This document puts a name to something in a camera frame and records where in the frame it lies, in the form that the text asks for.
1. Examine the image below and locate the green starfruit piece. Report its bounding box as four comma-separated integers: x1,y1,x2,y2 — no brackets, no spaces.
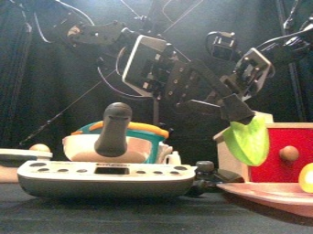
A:
221,114,270,167

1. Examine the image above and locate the pink square plate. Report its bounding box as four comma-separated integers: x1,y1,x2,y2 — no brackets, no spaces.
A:
217,181,313,219

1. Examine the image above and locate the teal basket orange rim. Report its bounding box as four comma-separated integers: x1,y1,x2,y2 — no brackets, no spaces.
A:
70,120,171,165

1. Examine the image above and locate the red wooden box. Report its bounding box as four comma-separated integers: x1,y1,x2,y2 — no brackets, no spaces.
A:
213,111,313,184

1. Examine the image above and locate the small white toy bottle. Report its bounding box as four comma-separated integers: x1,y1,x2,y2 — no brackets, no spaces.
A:
166,151,183,165

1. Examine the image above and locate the black round toy object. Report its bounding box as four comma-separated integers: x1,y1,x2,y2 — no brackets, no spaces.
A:
185,160,248,197

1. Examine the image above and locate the yellow toy banana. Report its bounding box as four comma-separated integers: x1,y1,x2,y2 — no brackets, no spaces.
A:
297,162,313,194

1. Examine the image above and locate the white toy kitchen scale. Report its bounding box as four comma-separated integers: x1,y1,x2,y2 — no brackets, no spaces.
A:
16,160,198,199

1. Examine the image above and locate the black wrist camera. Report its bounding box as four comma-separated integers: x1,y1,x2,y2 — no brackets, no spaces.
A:
205,30,240,62

